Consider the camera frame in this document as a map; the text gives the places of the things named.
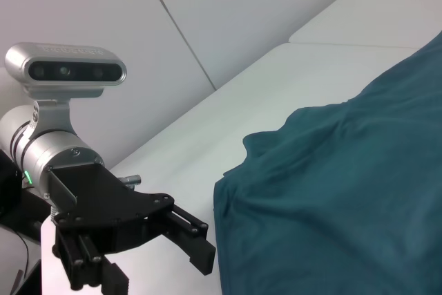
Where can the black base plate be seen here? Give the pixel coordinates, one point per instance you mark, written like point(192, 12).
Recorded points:
point(24, 215)

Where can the black box housing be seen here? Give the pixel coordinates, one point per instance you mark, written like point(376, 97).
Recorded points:
point(8, 184)

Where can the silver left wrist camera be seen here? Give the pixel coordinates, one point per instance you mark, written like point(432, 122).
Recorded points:
point(69, 70)

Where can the silver left camera mount bracket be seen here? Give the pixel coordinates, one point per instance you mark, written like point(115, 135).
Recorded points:
point(52, 115)

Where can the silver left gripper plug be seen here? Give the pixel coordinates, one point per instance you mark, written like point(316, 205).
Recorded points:
point(130, 180)

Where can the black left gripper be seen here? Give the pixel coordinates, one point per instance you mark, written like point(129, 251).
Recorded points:
point(103, 205)

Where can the teal blue shirt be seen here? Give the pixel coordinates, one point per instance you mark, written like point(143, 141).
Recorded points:
point(328, 188)

